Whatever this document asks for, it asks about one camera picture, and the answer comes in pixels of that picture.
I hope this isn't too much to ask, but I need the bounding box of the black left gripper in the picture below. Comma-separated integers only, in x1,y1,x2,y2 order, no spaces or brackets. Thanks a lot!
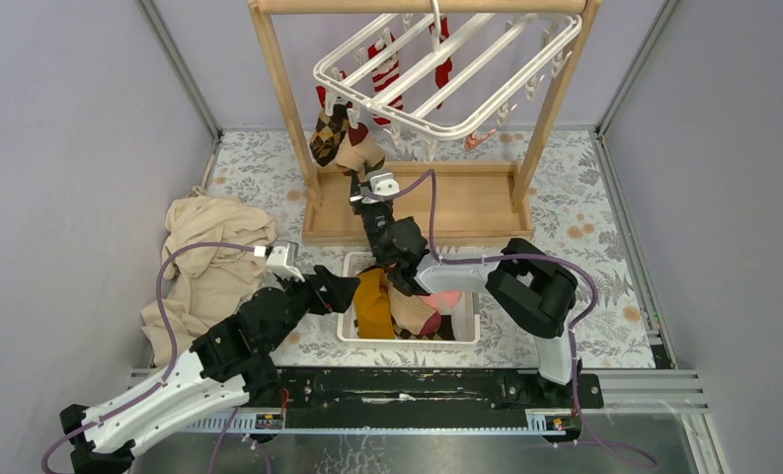
266,268,361,355

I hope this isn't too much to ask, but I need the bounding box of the mustard yellow sock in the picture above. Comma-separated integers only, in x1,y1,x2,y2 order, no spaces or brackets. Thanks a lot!
353,267,395,340

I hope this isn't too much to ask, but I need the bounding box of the pink purple striped sock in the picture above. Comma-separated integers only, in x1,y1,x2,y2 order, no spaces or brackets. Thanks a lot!
388,287,436,334

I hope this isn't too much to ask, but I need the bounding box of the pink patterned sock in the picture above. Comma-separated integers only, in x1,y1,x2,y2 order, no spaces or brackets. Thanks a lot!
421,290,463,314

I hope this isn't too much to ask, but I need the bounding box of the wooden hanger stand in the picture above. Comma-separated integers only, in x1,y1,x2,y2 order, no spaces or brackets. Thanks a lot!
249,1,599,246

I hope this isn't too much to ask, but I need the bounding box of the white plastic basket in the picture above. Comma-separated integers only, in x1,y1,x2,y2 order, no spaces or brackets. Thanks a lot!
336,252,482,347

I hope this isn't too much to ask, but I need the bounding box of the red bow sock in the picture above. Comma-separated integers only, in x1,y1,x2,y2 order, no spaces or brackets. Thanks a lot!
316,83,357,119

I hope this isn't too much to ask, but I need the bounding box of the brown yellow argyle sock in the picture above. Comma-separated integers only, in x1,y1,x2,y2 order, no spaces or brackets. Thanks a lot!
392,313,456,341

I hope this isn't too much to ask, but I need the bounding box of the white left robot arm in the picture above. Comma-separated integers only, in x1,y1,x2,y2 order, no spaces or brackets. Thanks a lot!
60,266,360,473

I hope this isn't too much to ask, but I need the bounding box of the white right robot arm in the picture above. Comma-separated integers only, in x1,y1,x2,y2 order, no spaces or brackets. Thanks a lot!
349,169,579,407

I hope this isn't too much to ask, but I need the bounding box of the white plastic clip hanger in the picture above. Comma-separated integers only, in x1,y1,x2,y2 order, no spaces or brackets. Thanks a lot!
312,2,584,160

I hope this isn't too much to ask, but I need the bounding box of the beige sock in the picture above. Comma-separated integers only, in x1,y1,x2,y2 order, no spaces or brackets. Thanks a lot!
333,123,386,179

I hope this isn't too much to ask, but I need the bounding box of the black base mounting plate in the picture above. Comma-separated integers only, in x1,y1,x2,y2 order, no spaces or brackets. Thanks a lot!
242,367,604,430

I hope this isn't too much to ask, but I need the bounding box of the beige crumpled cloth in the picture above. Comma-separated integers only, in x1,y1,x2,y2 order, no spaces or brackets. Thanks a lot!
140,187,277,367

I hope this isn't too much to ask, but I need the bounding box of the plain red sock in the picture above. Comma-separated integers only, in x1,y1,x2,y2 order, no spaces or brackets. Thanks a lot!
429,14,453,89

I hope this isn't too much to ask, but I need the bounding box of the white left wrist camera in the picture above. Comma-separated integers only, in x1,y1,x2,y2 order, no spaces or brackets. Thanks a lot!
253,241,305,281

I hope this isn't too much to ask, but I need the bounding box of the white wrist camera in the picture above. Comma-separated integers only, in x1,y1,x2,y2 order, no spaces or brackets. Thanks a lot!
360,169,401,203
253,241,305,281

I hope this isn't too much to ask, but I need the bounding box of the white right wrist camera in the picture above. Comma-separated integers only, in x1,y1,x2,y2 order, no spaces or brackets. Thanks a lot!
360,169,401,203

